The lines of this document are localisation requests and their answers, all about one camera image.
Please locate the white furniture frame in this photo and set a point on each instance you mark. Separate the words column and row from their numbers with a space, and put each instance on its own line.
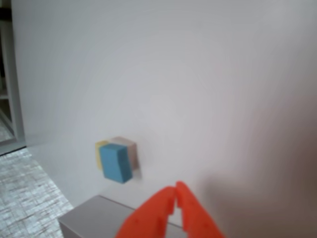
column 15, row 86

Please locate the white foam cuboid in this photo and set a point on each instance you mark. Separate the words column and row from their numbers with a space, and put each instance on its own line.
column 130, row 151

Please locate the blue foam cuboid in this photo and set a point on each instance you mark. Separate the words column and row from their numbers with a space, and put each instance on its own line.
column 115, row 162

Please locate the beige woven curtain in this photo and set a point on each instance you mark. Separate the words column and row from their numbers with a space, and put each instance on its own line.
column 24, row 193

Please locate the yellow foam cuboid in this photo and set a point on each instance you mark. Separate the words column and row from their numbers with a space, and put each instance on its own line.
column 98, row 153

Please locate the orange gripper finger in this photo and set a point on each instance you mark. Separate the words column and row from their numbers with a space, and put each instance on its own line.
column 148, row 215
column 198, row 218

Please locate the white cardboard box bin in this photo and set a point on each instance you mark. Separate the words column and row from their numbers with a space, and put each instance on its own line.
column 99, row 215

